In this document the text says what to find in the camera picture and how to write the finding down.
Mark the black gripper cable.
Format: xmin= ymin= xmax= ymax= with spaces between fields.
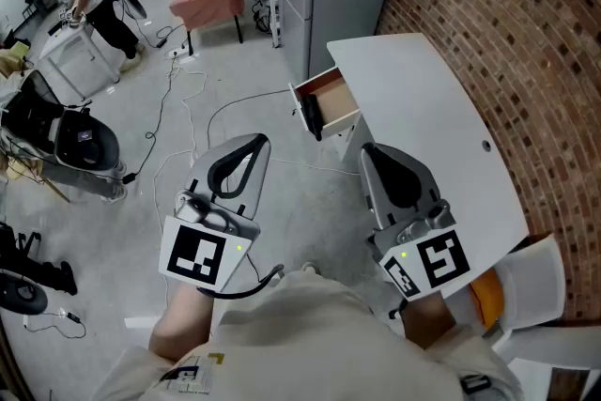
xmin=206 ymin=264 xmax=285 ymax=301

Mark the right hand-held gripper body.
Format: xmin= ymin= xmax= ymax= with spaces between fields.
xmin=365 ymin=200 xmax=470 ymax=301

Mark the white desk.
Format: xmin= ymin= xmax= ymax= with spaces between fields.
xmin=327 ymin=32 xmax=531 ymax=301

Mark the white power strip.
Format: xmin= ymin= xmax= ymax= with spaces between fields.
xmin=163 ymin=46 xmax=199 ymax=65

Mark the black equipment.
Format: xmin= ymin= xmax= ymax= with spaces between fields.
xmin=0 ymin=223 xmax=79 ymax=316

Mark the orange bag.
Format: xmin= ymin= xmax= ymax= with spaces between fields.
xmin=469 ymin=270 xmax=506 ymax=331

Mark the grey floor cable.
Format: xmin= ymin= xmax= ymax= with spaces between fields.
xmin=206 ymin=88 xmax=292 ymax=151

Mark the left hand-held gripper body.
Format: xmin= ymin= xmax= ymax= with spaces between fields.
xmin=158 ymin=190 xmax=261 ymax=293

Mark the person's beige shirt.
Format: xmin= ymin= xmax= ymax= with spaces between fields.
xmin=91 ymin=270 xmax=525 ymax=401

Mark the yellow-green box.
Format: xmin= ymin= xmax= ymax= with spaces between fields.
xmin=8 ymin=39 xmax=32 ymax=61

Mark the person's right forearm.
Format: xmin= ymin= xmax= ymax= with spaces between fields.
xmin=401 ymin=293 xmax=457 ymax=351

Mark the person's left forearm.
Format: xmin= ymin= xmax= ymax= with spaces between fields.
xmin=148 ymin=284 xmax=217 ymax=362

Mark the wooden drawer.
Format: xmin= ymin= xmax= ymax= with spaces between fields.
xmin=287 ymin=66 xmax=362 ymax=142

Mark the black floor cable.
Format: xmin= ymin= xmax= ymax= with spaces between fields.
xmin=133 ymin=25 xmax=189 ymax=177

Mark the white plastic chair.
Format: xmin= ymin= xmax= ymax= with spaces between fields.
xmin=485 ymin=233 xmax=601 ymax=401

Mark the white floor cable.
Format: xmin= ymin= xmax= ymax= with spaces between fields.
xmin=152 ymin=55 xmax=210 ymax=297

